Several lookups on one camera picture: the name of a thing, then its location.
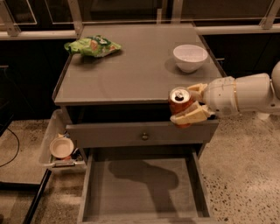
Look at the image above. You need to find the round brass drawer knob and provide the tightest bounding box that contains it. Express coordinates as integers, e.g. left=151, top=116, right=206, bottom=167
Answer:
left=142, top=133, right=149, bottom=141

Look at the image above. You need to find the grey cabinet with glass top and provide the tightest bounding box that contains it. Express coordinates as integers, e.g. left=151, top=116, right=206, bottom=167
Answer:
left=52, top=23, right=236, bottom=165

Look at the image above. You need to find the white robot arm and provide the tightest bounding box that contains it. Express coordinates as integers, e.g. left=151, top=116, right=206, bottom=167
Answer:
left=170, top=62, right=280, bottom=126

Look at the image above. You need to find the black table frame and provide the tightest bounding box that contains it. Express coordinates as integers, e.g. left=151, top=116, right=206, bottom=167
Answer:
left=0, top=169, right=52, bottom=224

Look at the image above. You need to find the black cable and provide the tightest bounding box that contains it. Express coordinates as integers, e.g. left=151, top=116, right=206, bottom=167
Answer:
left=0, top=123, right=21, bottom=169

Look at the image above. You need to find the clear plastic storage bin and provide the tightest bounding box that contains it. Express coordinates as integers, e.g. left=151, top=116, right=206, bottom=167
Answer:
left=38, top=109, right=87, bottom=174

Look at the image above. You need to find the small beige bowl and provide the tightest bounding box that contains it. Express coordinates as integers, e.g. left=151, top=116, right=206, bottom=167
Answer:
left=50, top=137, right=74, bottom=158

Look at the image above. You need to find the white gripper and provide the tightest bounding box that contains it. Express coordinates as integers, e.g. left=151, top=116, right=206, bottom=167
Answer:
left=170, top=76, right=238, bottom=125

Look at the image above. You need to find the metal railing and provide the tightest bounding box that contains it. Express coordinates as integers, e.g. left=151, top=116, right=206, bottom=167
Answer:
left=0, top=0, right=280, bottom=40

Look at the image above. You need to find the green chip bag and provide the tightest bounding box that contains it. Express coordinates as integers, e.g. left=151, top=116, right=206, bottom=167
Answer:
left=64, top=35, right=122, bottom=58

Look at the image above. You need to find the white ceramic bowl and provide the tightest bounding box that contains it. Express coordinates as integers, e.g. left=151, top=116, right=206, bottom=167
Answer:
left=172, top=45, right=208, bottom=73

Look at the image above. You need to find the red coke can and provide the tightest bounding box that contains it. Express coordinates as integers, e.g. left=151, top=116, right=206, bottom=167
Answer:
left=168, top=87, right=194, bottom=128

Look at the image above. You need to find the grey open middle drawer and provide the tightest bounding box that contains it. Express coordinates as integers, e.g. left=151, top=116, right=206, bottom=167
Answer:
left=77, top=146, right=217, bottom=224

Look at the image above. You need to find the grey top drawer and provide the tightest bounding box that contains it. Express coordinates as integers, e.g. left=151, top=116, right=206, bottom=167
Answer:
left=66, top=120, right=219, bottom=148

